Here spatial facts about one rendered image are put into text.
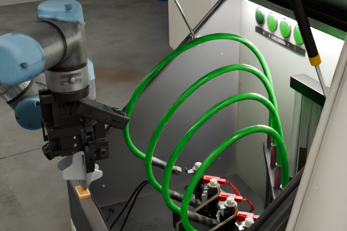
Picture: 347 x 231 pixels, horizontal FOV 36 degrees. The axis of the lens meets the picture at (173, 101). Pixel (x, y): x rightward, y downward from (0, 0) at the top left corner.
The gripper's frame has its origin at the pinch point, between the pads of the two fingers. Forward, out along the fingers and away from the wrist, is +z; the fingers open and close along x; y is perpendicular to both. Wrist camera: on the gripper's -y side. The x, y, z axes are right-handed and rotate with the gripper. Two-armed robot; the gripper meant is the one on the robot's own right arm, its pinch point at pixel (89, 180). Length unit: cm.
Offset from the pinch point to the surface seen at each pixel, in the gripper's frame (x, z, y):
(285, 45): -20, -13, -57
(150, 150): -3.3, -1.7, -14.0
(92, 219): -21.9, 25.3, -4.4
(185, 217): 12.8, 4.8, -14.7
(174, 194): -3.2, 10.5, -19.2
